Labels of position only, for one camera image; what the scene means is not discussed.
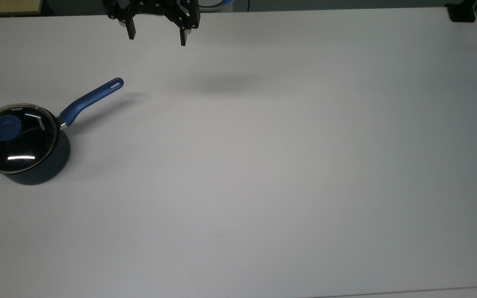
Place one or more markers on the glass saucepan lid blue knob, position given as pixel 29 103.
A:
pixel 15 138

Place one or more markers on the wooden board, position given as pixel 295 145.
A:
pixel 6 7

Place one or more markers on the black table clamp block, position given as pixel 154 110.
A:
pixel 462 11

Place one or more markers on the blue and white round object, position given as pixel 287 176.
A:
pixel 217 3

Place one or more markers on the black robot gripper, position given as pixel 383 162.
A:
pixel 154 7

